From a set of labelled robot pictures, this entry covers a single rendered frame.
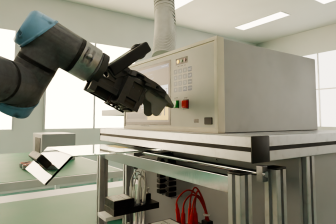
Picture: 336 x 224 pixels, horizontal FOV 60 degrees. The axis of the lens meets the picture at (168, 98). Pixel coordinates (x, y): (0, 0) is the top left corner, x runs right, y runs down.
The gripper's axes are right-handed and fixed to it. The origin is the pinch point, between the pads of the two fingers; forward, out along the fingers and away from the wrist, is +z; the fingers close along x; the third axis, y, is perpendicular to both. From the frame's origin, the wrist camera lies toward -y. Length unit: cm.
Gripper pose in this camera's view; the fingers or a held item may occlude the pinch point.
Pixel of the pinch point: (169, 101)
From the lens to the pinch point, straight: 70.9
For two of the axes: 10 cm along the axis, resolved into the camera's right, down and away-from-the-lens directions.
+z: 7.4, 4.6, 4.8
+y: -3.5, 8.8, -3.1
